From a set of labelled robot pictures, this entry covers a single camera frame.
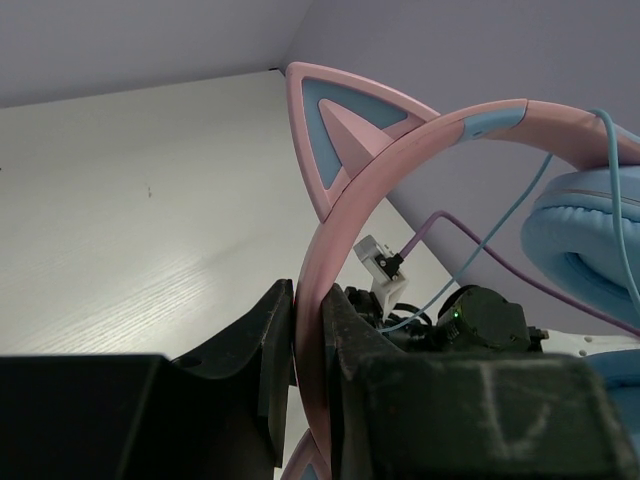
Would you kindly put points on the pink blue cat-ear headphones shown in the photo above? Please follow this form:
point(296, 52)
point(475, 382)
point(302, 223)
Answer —
point(473, 185)

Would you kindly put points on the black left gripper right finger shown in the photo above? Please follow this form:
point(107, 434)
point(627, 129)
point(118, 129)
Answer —
point(400, 415)

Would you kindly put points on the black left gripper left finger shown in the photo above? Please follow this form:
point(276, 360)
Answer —
point(215, 412)

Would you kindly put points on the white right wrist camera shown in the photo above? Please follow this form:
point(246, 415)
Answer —
point(388, 280)

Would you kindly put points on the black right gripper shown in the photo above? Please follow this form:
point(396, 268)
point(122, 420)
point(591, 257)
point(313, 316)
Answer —
point(418, 336)

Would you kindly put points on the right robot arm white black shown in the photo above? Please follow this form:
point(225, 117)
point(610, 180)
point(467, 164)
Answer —
point(477, 319)

